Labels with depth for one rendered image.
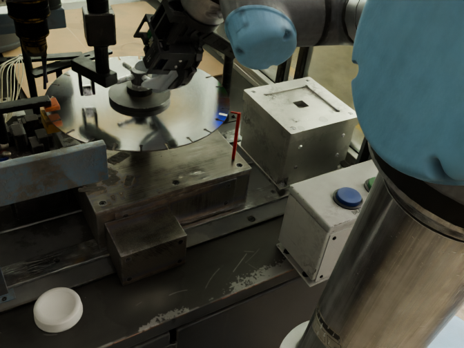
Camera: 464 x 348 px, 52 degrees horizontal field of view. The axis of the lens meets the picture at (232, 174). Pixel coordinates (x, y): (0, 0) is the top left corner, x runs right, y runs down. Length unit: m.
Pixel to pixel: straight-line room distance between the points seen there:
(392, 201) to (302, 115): 0.73
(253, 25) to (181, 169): 0.41
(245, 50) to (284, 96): 0.51
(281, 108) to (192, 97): 0.20
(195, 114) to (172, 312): 0.34
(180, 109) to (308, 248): 0.33
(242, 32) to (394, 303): 0.34
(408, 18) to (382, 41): 0.02
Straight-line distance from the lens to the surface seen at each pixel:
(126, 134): 0.80
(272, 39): 0.54
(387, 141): 0.23
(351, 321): 0.36
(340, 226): 0.77
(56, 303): 0.80
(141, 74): 0.86
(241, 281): 0.84
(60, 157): 0.69
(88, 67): 0.83
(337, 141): 1.04
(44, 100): 0.84
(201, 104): 0.88
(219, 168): 0.89
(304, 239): 0.82
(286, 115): 0.98
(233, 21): 0.56
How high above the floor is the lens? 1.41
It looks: 39 degrees down
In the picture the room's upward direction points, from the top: 7 degrees clockwise
